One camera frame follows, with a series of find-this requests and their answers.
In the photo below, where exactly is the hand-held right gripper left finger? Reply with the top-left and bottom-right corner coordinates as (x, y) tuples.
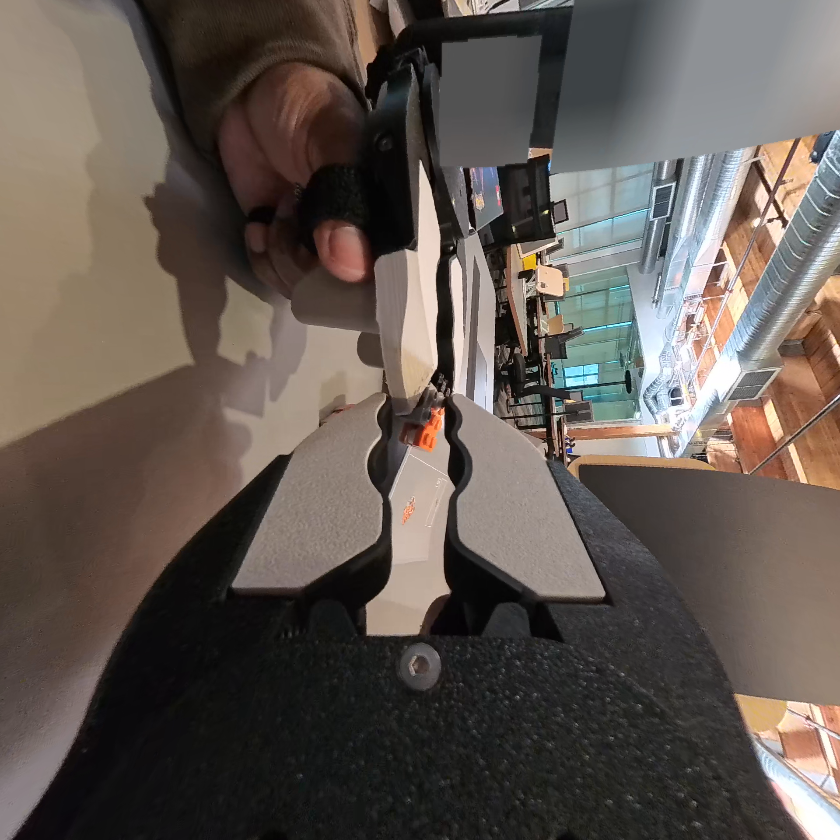
(231, 392), (395, 598)

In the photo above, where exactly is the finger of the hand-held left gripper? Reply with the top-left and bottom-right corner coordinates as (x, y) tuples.
(432, 252), (458, 398)
(374, 159), (443, 403)

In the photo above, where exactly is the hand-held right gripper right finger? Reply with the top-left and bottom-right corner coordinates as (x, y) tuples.
(444, 393), (609, 605)

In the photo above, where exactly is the orange grey black brick cluster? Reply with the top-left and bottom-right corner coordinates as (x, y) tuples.
(395, 386), (446, 455)

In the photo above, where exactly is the person's left forearm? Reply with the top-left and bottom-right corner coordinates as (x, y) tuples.
(141, 0), (370, 142)

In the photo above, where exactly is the grey desk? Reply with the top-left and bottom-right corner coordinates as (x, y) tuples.
(0, 0), (496, 840)

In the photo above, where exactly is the person's left hand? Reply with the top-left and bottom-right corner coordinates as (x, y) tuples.
(218, 62), (378, 298)

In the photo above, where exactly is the black office chair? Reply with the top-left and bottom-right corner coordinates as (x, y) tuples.
(502, 353), (559, 403)

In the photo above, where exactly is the silver ventilation duct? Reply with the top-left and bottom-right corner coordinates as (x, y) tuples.
(640, 131), (840, 454)

